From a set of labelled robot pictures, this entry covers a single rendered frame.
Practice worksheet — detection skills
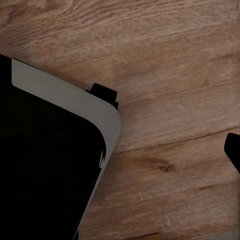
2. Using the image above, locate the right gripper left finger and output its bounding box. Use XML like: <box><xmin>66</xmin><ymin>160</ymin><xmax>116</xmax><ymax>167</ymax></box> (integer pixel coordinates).
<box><xmin>0</xmin><ymin>133</ymin><xmax>26</xmax><ymax>193</ymax></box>

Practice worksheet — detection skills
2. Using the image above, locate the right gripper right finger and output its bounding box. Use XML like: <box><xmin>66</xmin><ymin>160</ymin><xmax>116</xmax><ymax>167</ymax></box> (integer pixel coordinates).
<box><xmin>224</xmin><ymin>133</ymin><xmax>240</xmax><ymax>173</ymax></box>

